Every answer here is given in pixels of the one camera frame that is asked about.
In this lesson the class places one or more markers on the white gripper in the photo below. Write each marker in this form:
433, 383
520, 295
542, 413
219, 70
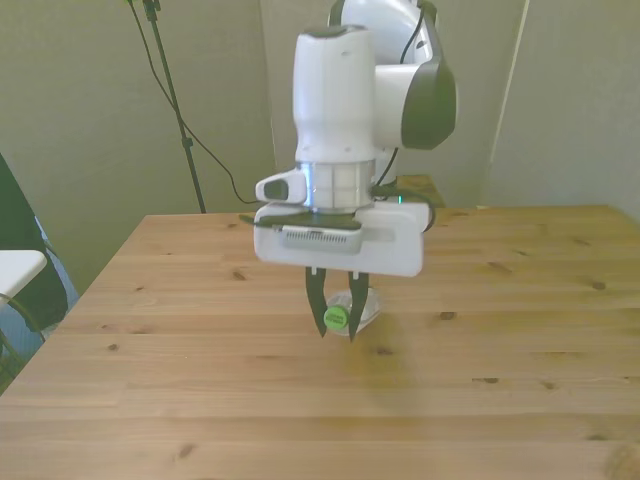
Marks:
390, 250

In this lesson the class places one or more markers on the white green-capped water bottle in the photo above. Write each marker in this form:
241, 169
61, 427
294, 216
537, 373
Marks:
336, 316

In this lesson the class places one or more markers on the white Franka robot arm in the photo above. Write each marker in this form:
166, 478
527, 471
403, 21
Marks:
335, 100

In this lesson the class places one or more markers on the black tripod stand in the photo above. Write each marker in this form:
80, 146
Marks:
172, 90
215, 159

